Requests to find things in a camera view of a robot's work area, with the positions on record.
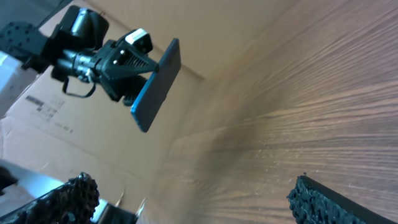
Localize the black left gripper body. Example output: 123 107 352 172
51 40 136 101

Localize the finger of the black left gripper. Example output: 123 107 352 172
119 75 147 106
112 50 159 78

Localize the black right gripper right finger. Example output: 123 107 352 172
287 175 397 224

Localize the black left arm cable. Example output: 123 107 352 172
62 76 97 99

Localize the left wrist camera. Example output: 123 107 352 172
124 28 153 54

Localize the blue smartphone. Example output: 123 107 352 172
131 38 182 133

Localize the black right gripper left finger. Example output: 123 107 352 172
1 172 100 224

